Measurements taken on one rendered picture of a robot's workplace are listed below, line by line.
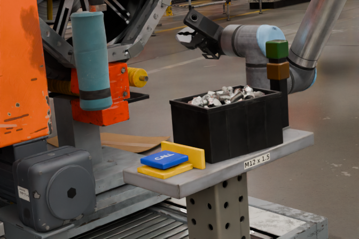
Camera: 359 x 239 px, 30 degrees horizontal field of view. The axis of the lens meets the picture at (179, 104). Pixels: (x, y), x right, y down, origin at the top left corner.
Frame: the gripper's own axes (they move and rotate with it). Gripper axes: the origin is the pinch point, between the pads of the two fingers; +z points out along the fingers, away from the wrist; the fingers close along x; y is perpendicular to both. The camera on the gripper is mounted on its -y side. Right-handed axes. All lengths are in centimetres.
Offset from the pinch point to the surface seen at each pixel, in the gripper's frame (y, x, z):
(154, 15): -5.9, 2.5, 7.1
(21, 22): -58, -39, -30
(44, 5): -25.6, -8.8, 33.1
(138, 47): -5.3, -9.1, 6.8
